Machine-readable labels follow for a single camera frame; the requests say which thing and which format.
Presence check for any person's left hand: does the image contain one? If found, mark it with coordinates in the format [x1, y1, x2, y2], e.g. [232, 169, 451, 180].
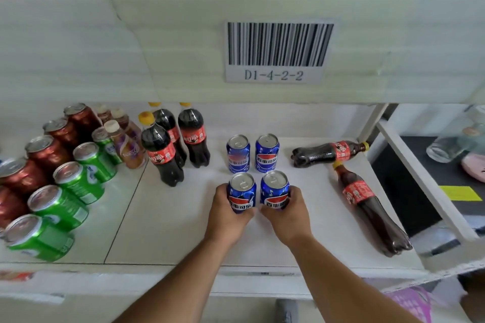
[204, 183, 257, 248]

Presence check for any person's right hand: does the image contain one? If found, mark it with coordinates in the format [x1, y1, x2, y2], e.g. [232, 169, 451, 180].
[259, 185, 313, 248]

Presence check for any blue Pepsi can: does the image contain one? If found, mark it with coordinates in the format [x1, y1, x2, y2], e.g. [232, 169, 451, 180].
[226, 134, 251, 175]
[260, 170, 291, 210]
[226, 172, 257, 214]
[255, 133, 281, 173]

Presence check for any white metal shelf rack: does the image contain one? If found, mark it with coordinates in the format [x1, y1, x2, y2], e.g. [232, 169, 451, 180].
[0, 0, 485, 301]

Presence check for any cola bottle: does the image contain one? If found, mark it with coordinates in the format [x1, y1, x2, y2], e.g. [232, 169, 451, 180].
[148, 102, 188, 168]
[290, 141, 370, 169]
[138, 111, 185, 188]
[177, 102, 211, 169]
[332, 161, 414, 258]

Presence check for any cola bottle front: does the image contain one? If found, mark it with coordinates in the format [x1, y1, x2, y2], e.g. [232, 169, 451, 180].
[332, 161, 414, 258]
[138, 111, 185, 188]

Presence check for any person's left forearm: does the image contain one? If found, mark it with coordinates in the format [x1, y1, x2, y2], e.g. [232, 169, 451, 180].
[112, 237, 232, 323]

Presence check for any person's right forearm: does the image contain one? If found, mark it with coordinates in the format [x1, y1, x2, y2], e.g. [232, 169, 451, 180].
[289, 234, 423, 323]

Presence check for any person's grey shoe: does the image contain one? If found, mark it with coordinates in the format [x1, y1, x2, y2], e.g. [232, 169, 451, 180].
[274, 299, 299, 323]

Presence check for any purple plastic basket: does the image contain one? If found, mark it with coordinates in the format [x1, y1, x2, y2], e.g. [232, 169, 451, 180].
[386, 287, 434, 323]

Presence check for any purple label coffee bottle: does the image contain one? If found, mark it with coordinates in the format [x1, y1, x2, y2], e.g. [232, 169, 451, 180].
[110, 108, 143, 145]
[103, 119, 147, 170]

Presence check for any black cabinet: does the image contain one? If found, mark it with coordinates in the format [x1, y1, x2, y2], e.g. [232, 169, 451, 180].
[371, 135, 485, 238]

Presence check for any red label small bottle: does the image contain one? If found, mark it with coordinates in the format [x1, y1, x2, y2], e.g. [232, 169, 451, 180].
[92, 104, 114, 125]

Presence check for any white barcode label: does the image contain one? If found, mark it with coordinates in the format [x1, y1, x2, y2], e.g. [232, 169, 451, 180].
[225, 22, 335, 84]

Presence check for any yellow sticker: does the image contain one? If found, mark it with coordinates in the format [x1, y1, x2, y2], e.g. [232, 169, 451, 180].
[439, 185, 483, 202]

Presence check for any red drink can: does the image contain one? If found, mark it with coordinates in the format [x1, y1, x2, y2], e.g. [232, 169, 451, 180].
[24, 135, 73, 172]
[0, 185, 29, 231]
[42, 118, 82, 149]
[0, 157, 50, 197]
[63, 102, 102, 138]

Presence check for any clear bottle white cap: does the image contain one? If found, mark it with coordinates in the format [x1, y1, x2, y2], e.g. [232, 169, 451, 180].
[426, 104, 485, 164]

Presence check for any wrapped pack of small bottles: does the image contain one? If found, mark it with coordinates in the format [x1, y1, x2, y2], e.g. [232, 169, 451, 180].
[0, 272, 35, 283]

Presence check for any pink handled mug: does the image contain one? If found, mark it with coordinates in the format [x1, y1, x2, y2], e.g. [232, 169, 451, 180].
[461, 152, 485, 183]

